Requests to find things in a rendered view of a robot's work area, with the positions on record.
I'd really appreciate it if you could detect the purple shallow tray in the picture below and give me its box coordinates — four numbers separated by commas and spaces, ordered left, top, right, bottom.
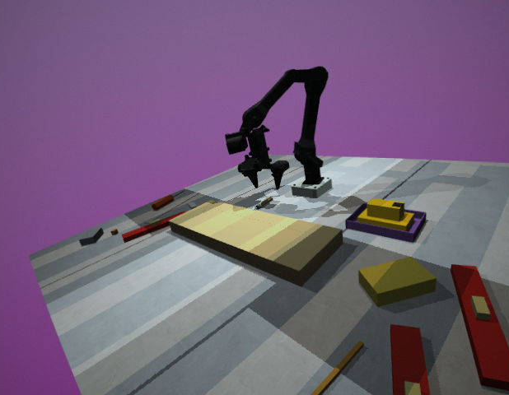
345, 203, 426, 243

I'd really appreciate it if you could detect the brown wooden stick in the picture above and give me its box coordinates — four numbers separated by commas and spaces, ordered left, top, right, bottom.
311, 341, 363, 395

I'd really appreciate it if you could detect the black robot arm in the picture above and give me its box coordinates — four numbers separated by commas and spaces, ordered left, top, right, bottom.
225, 67, 328, 184

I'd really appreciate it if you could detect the tan flat rectangular panel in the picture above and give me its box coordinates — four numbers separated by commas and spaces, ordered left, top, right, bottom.
169, 200, 343, 287

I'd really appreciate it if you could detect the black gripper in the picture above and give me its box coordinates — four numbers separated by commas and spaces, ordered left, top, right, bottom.
238, 145, 290, 190

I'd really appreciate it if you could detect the dark red long flat bar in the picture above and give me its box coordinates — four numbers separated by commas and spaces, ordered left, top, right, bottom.
451, 264, 509, 391
390, 324, 430, 395
122, 211, 185, 243

